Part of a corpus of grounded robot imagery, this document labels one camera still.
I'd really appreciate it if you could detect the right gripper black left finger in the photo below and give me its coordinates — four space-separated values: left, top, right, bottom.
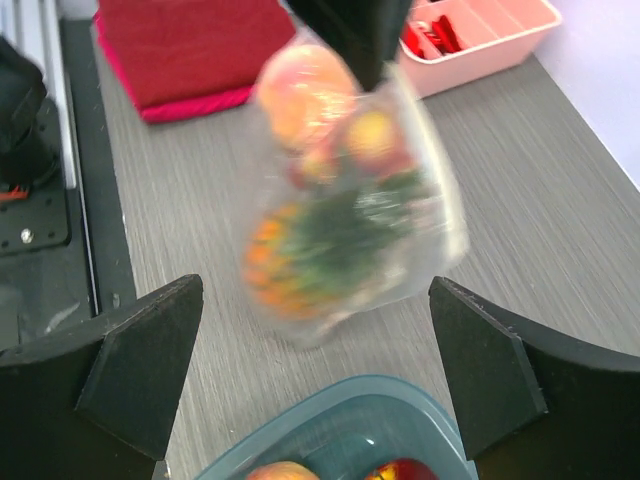
1 274 203 479

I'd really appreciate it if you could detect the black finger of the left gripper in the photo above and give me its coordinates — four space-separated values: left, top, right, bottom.
284 0 413 92

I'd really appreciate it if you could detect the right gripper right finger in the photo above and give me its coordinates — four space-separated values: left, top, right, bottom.
429 277 639 479

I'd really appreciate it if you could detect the orange toy peach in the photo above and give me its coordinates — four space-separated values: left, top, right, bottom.
255 44 359 151
246 461 319 480

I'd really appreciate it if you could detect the clear zip top bag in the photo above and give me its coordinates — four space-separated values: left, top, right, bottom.
243 27 469 347

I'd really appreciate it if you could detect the orange toy pineapple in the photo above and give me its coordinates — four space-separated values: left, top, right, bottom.
244 170 428 321

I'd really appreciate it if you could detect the pink compartment organizer box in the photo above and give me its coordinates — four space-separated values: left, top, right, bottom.
398 1 562 98

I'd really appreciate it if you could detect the dark red toy apple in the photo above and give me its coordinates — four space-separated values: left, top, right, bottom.
364 458 438 480

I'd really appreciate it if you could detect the teal plastic tray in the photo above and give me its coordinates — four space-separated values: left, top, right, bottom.
199 375 478 479

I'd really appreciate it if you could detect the red folded cloth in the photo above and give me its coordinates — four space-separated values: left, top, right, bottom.
94 0 294 124

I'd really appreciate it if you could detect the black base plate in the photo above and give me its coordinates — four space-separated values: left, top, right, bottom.
1 20 136 349

